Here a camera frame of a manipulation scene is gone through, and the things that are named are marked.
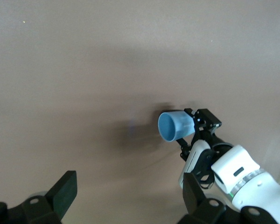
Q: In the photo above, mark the light blue cup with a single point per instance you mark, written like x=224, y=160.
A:
x=184, y=126

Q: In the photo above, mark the brown table mat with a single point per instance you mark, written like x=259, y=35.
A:
x=84, y=70

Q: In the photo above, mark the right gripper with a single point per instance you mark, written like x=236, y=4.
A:
x=194, y=156

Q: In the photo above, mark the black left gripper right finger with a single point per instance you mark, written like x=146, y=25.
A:
x=193, y=196

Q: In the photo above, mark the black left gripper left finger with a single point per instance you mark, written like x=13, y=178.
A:
x=60, y=196

